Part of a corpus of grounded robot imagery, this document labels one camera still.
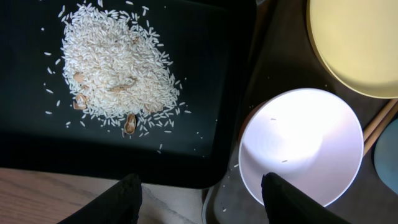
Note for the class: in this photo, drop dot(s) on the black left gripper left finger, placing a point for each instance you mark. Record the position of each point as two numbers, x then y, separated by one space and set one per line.
120 204

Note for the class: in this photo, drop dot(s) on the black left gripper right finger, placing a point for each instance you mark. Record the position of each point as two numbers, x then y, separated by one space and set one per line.
286 204

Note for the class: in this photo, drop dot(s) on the white bowl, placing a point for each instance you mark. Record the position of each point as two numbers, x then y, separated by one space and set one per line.
309 137

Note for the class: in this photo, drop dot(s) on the pile of rice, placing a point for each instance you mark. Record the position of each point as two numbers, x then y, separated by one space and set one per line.
116 74

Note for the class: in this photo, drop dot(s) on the black waste tray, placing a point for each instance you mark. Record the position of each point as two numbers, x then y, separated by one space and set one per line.
208 43

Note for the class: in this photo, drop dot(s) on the light blue bowl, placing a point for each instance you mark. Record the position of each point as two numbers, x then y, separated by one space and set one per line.
385 156

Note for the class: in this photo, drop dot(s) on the wooden chopstick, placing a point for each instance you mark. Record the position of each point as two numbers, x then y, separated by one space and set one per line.
378 131
379 118

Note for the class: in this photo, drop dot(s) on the yellow plate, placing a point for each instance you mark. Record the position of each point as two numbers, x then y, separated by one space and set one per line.
356 42

